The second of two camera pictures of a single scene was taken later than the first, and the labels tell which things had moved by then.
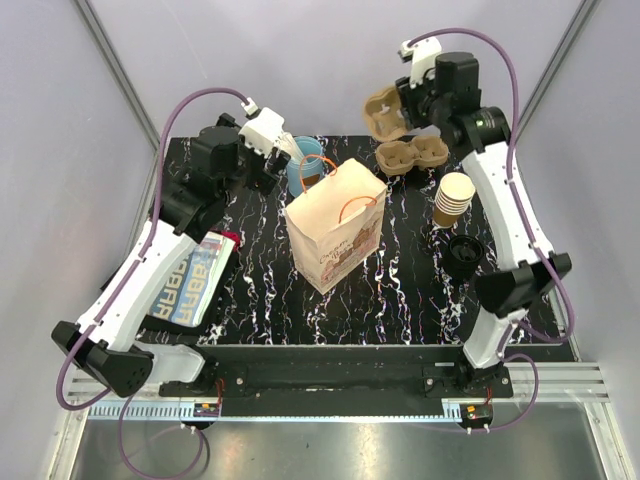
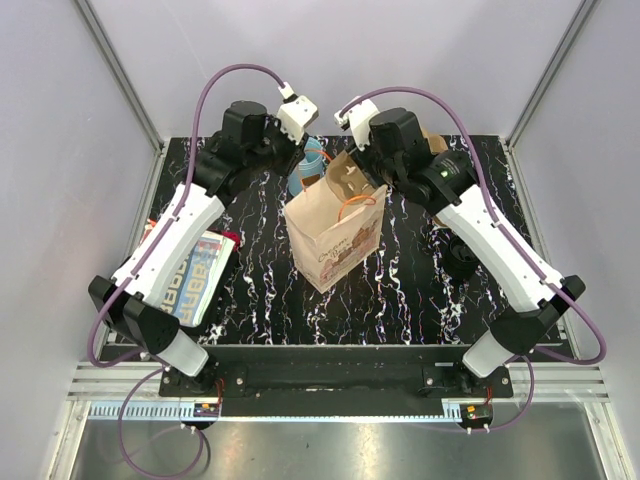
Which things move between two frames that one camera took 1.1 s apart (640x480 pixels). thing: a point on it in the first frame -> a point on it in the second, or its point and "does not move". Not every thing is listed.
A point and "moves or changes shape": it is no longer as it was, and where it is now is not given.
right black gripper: x=407 y=95 -> x=362 y=158
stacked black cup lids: x=463 y=254 does not move
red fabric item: x=234 y=236 does not move
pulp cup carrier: x=384 y=114 moves or changes shape
